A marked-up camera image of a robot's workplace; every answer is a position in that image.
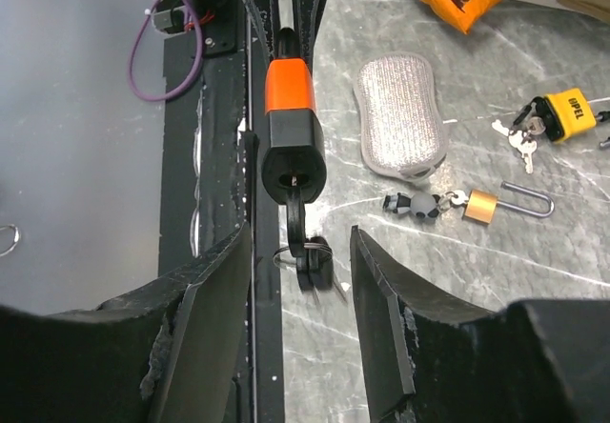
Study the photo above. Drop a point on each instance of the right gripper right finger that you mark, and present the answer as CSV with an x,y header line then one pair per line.
x,y
428,356

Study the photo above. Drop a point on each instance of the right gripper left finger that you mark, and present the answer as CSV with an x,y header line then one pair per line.
x,y
165,352

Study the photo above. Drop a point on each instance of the black keys of orange padlock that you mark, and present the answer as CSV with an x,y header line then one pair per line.
x,y
312,258

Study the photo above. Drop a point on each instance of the orange black padlock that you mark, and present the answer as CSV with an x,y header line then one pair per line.
x,y
295,158

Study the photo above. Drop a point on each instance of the small brass padlock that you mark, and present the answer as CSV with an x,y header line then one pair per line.
x,y
481,206

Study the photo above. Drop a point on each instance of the silver glitter sponge pad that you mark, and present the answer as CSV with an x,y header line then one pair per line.
x,y
402,135

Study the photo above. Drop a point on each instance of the yellow black padlock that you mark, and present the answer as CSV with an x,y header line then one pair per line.
x,y
558,116

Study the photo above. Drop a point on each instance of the grey figurine keychain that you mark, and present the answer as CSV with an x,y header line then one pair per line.
x,y
422,206

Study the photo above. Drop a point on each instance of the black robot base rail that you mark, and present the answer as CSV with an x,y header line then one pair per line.
x,y
214,139

